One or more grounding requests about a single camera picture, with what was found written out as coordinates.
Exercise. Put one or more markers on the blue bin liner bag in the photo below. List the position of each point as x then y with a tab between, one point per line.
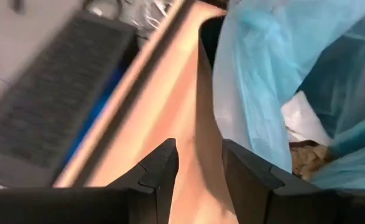
256	77

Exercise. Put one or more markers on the white orange-print wrapper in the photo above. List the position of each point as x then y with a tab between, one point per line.
303	121

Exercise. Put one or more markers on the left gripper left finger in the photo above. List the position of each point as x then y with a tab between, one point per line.
163	174

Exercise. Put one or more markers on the big brown paper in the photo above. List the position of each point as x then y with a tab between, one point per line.
309	160

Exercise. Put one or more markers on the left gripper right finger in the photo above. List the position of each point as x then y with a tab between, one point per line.
250	186

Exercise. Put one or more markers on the black floor mat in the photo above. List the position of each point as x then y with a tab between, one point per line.
45	102

